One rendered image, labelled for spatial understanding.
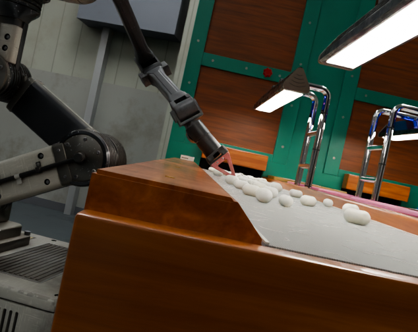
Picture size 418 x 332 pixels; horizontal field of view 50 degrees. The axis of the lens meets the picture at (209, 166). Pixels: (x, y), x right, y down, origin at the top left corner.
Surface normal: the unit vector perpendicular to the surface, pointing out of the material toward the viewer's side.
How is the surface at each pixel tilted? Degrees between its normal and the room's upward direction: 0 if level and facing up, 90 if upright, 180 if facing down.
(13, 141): 90
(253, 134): 90
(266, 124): 90
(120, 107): 90
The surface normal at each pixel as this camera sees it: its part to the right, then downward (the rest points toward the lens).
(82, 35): -0.15, -0.02
